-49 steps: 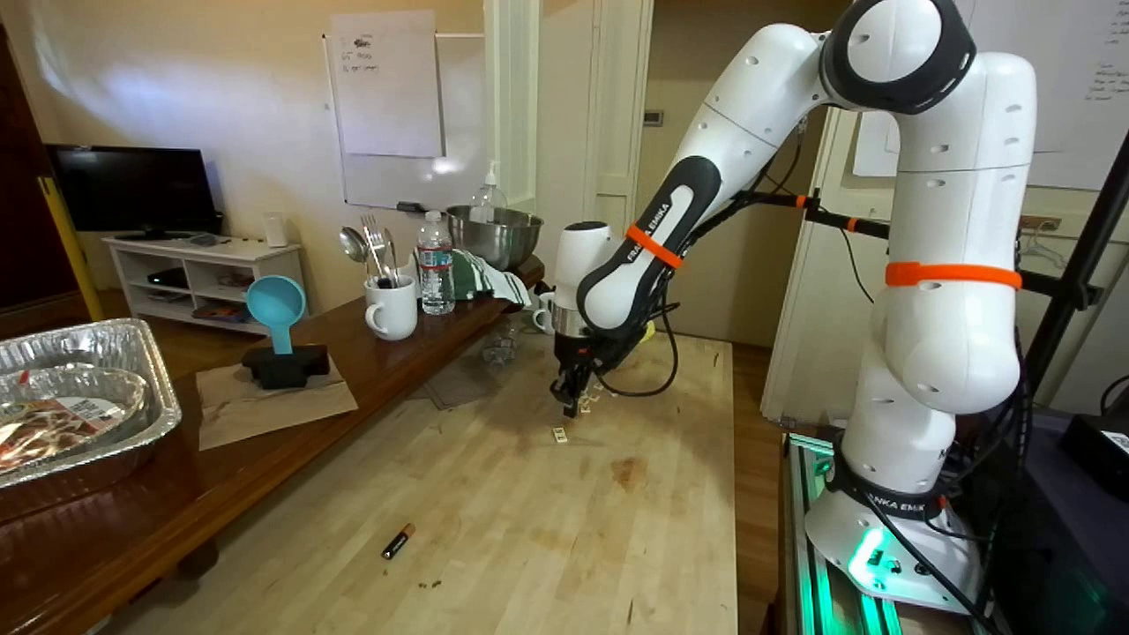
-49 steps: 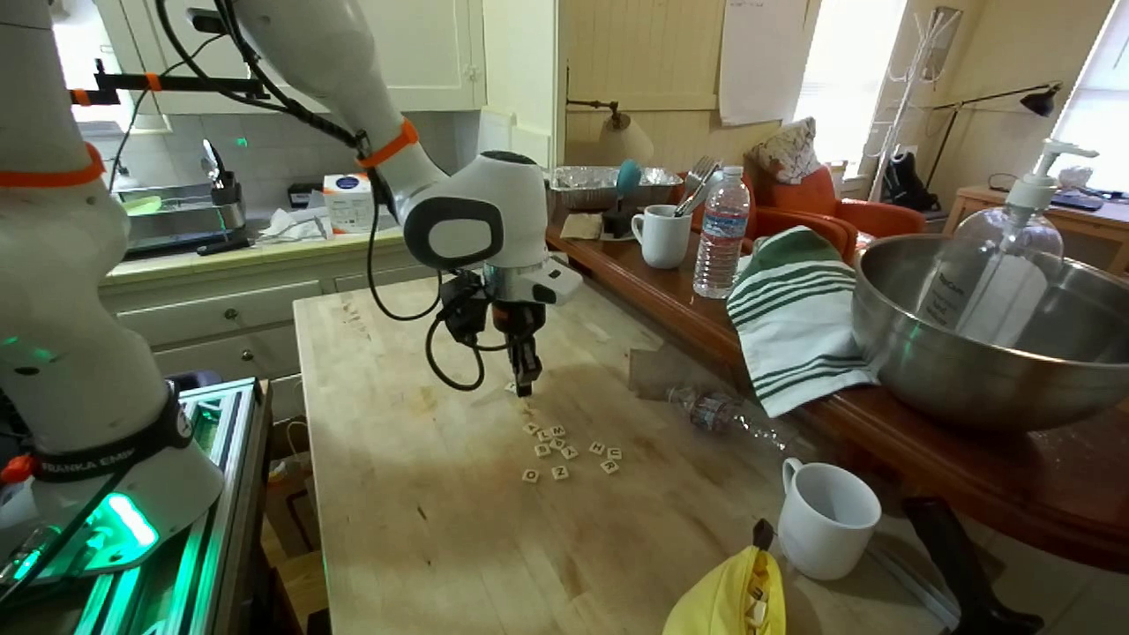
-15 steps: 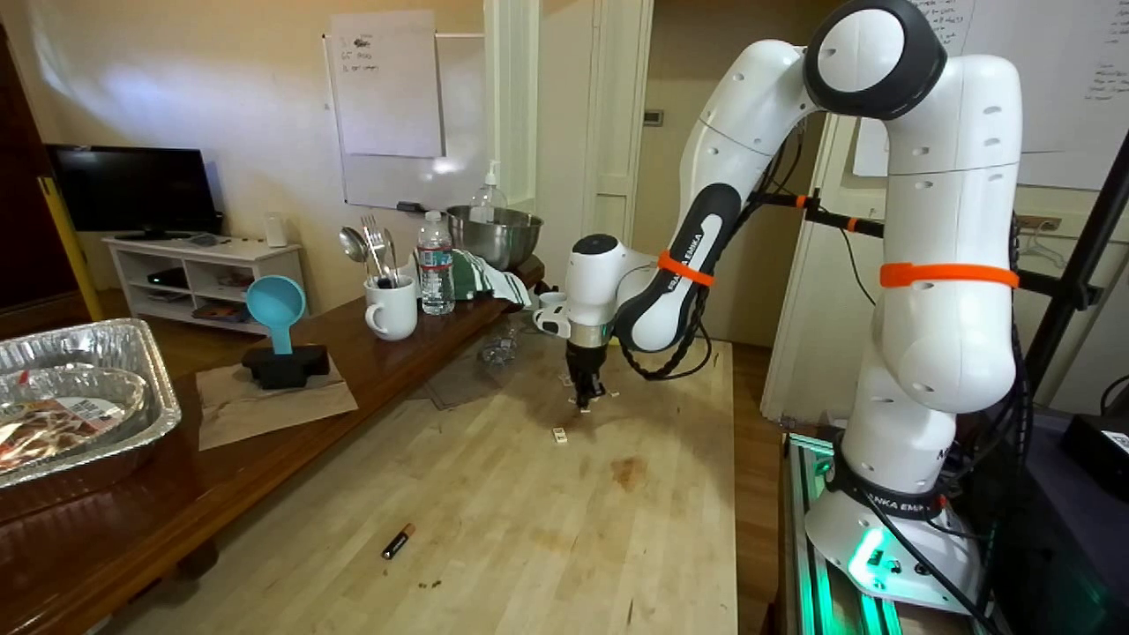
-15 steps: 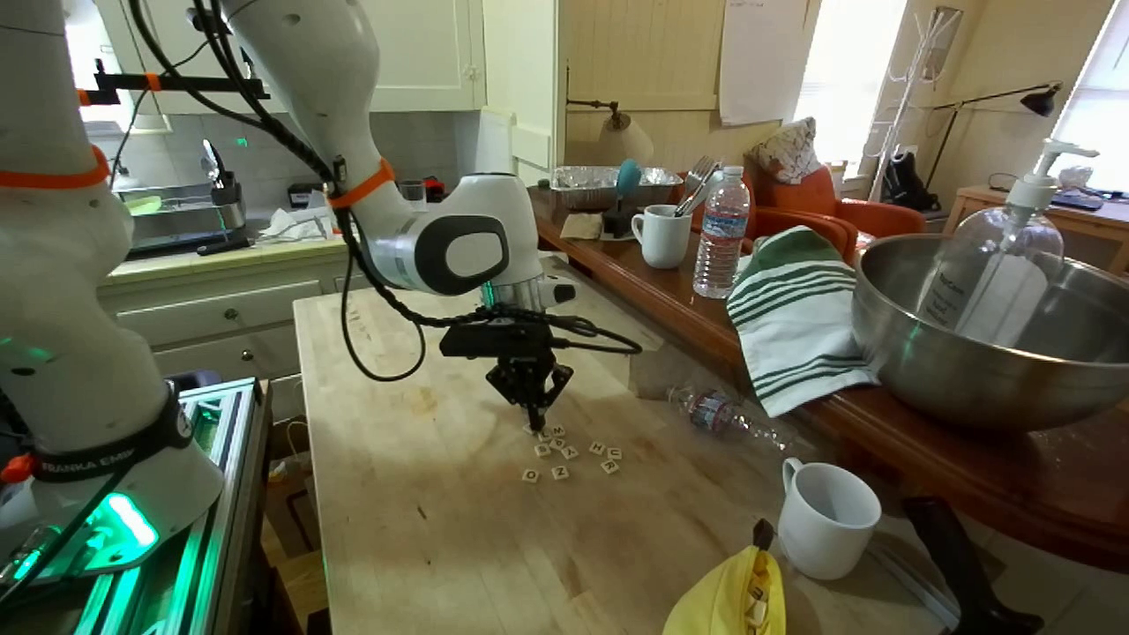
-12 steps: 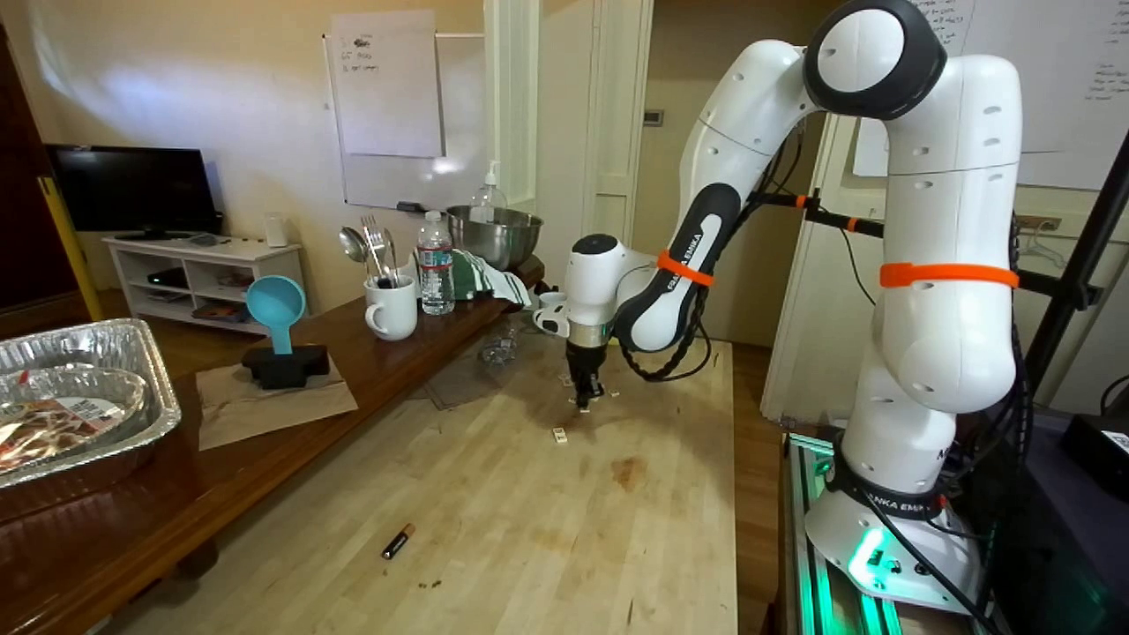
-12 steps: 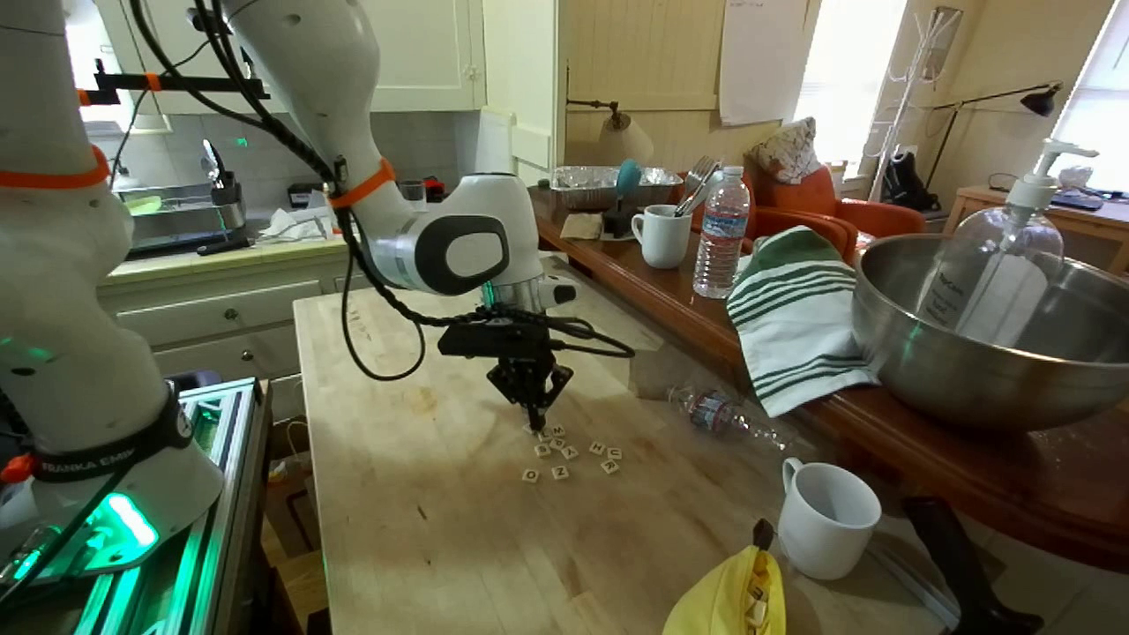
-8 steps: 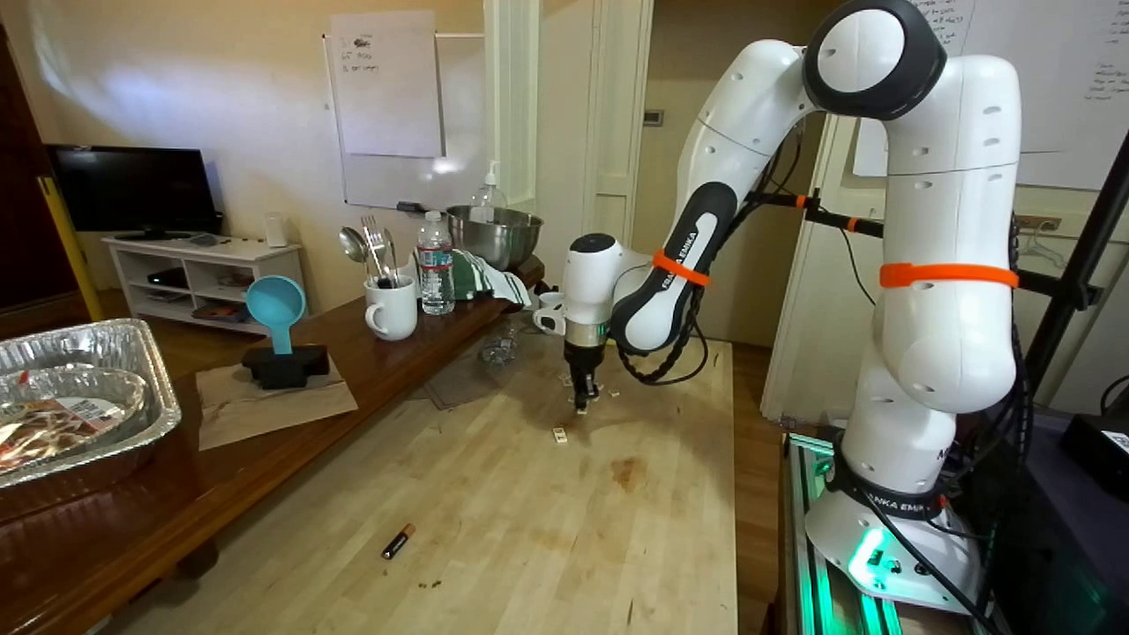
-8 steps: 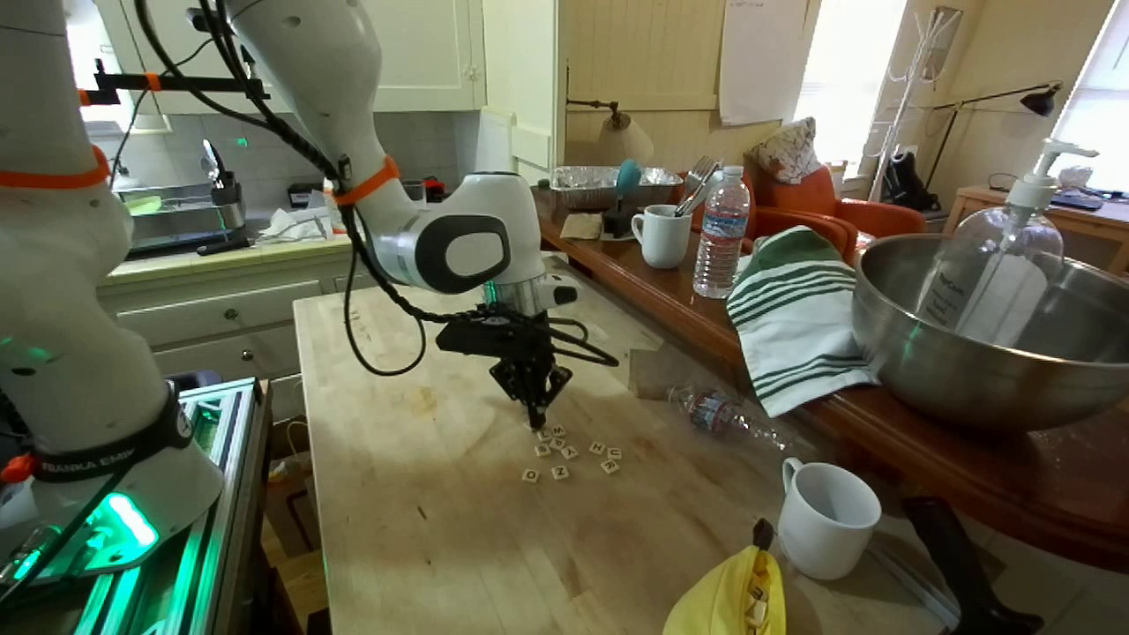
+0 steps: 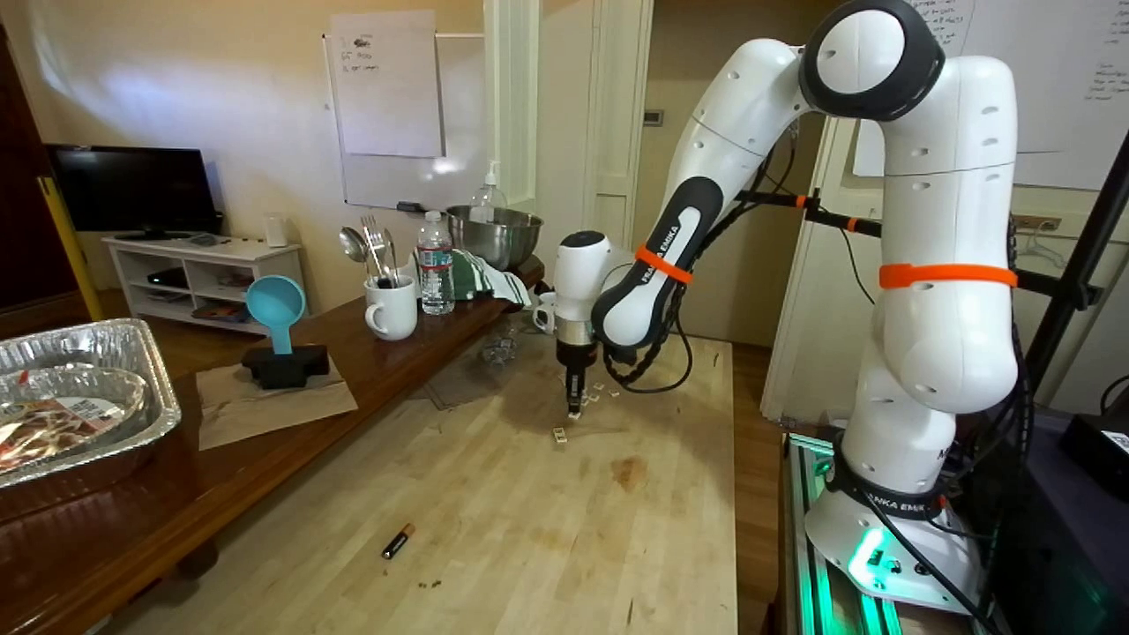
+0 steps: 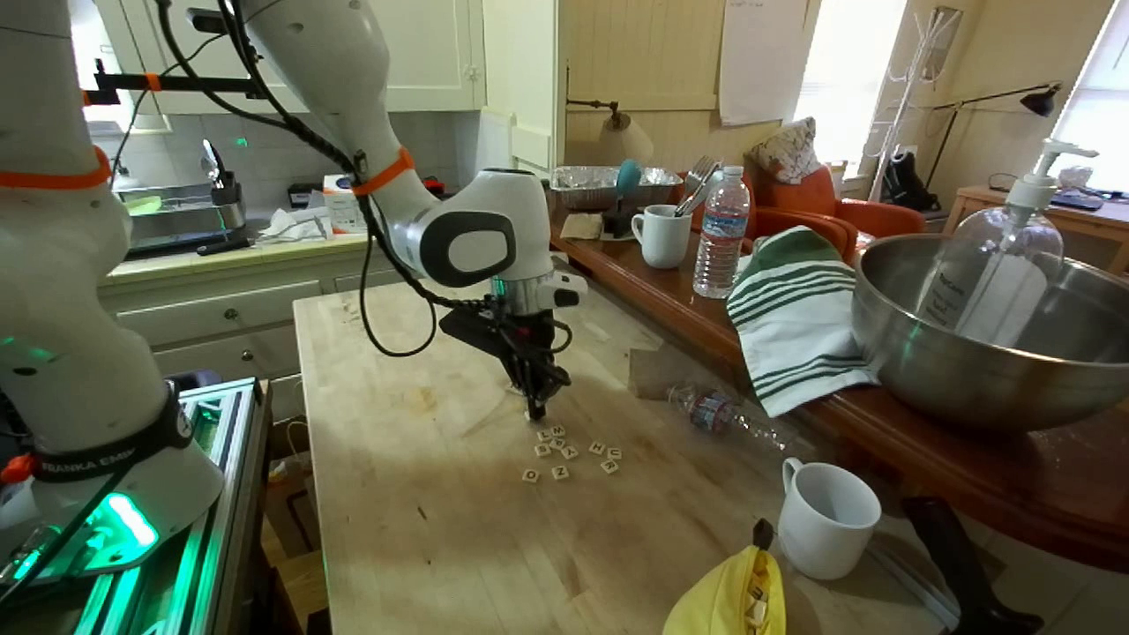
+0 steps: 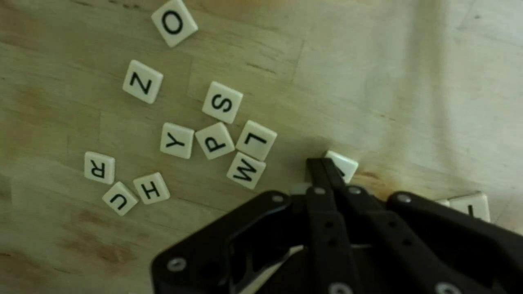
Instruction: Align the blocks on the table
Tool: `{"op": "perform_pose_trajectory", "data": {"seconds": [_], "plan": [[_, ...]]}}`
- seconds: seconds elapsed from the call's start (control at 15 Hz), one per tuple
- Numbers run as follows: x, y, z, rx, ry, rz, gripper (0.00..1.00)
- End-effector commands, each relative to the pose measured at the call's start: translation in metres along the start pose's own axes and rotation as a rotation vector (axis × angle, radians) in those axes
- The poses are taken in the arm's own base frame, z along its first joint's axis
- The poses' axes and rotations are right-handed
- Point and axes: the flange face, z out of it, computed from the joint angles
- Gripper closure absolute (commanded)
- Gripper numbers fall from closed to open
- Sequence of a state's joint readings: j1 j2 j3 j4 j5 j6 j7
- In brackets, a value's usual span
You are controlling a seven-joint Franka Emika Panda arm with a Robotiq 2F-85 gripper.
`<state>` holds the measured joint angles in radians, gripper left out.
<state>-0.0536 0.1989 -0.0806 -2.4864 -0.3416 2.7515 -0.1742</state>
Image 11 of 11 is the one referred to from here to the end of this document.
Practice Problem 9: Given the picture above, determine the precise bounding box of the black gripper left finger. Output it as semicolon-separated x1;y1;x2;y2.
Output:
150;159;350;294

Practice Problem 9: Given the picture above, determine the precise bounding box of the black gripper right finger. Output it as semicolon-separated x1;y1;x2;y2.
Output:
322;159;523;294

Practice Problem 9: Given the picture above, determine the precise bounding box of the cream letter tile A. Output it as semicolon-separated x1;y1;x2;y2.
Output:
323;149;361;186

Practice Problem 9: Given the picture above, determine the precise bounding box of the cream letter tile W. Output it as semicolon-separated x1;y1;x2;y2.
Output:
224;150;268;191

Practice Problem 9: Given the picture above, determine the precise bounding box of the cream letter tile L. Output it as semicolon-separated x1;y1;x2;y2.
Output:
234;119;279;164

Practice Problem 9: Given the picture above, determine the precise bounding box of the cream letter tile P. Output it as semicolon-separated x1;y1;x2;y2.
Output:
193;121;237;162

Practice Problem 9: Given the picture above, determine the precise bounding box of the cream letter tile S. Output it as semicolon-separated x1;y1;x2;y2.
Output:
201;80;245;126

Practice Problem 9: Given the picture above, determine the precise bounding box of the cream letter tile Y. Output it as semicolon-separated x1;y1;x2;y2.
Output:
158;121;196;162

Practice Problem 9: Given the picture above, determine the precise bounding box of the cream letter tile H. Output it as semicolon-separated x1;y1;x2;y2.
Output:
131;170;171;208

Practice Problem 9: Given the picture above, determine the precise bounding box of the cream letter tile U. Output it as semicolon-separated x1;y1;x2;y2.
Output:
101;180;140;219

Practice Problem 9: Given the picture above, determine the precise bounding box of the cream letter tile R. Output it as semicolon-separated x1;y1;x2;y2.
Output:
82;150;118;186

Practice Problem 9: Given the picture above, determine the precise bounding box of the cream letter tile Z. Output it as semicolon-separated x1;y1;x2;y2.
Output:
121;57;165;106

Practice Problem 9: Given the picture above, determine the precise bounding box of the cream letter tile O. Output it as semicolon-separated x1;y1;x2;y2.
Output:
149;0;201;49

